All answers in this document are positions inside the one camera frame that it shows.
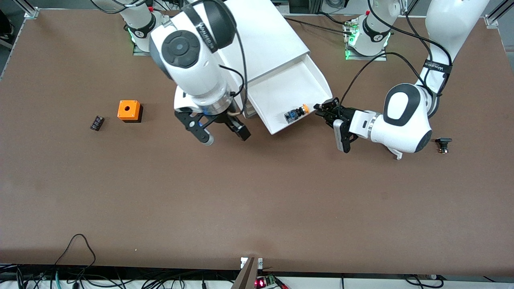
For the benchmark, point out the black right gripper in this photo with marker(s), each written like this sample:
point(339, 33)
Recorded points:
point(229, 120)

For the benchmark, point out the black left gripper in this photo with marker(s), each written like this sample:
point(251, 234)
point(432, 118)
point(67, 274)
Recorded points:
point(342, 115)

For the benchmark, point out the orange capped push button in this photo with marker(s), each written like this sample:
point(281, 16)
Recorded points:
point(293, 115)

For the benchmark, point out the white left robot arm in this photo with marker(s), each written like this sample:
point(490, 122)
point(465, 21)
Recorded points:
point(405, 120)

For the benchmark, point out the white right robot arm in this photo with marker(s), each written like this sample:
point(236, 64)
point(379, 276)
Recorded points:
point(192, 76)

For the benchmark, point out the white drawer cabinet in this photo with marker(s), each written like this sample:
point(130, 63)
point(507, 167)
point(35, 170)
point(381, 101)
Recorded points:
point(265, 40)

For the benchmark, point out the white curved plastic clip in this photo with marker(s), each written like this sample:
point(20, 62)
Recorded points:
point(397, 154)

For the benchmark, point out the dark cylindrical capacitor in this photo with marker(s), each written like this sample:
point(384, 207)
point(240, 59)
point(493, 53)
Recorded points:
point(97, 123)

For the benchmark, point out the green circuit board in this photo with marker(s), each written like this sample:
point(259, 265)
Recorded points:
point(265, 282)

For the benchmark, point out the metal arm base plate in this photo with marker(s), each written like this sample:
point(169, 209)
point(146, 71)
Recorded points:
point(138, 50)
point(365, 58)

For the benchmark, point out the orange button enclosure box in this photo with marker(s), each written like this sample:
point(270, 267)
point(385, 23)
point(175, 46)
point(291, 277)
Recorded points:
point(134, 109)

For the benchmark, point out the small black switch component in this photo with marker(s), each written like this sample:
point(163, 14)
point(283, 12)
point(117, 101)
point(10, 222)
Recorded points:
point(443, 141)

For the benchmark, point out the brown camera bracket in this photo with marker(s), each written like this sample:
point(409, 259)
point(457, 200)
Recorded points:
point(245, 277)

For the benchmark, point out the aluminium frame profile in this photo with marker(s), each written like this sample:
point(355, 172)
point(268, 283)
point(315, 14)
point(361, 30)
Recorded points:
point(498, 12)
point(30, 10)

